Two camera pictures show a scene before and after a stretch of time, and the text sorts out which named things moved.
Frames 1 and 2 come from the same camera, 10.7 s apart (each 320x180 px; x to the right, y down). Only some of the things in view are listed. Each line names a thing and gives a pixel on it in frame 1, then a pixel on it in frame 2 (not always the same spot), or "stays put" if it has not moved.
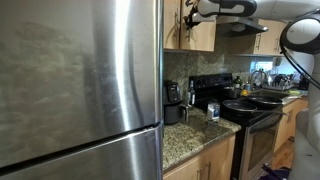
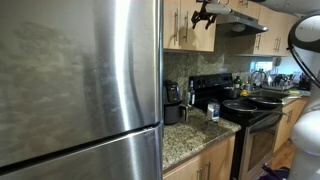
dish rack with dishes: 279,82 stays put
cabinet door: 200,37 stays put
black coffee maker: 174,111 stays put
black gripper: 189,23 to 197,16
